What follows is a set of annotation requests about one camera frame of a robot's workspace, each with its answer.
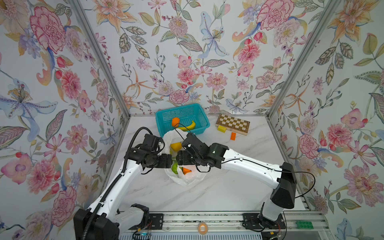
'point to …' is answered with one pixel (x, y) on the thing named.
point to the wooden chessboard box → (233, 124)
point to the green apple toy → (174, 167)
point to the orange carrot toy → (185, 170)
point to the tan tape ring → (206, 228)
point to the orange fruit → (175, 120)
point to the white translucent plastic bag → (187, 175)
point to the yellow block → (222, 129)
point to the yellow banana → (190, 127)
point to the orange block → (233, 136)
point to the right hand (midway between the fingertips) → (180, 157)
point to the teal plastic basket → (186, 115)
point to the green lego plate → (304, 225)
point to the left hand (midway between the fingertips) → (168, 162)
